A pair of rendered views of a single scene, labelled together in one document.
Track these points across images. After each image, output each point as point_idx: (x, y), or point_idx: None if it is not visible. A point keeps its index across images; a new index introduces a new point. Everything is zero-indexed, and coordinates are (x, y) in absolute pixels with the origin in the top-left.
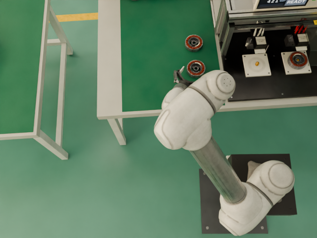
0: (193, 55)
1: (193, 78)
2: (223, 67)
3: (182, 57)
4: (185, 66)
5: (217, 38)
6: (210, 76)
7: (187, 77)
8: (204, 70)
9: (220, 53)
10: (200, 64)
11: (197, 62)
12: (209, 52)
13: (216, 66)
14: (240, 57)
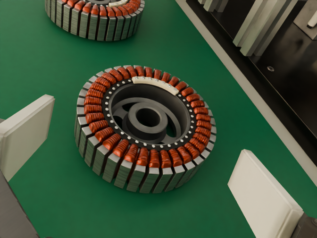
0: (105, 59)
1: (140, 199)
2: (288, 104)
3: (33, 66)
4: (63, 117)
5: (186, 8)
6: None
7: (86, 195)
8: (211, 125)
9: (223, 53)
10: (176, 90)
11: (151, 75)
12: (180, 47)
13: (241, 105)
14: (316, 65)
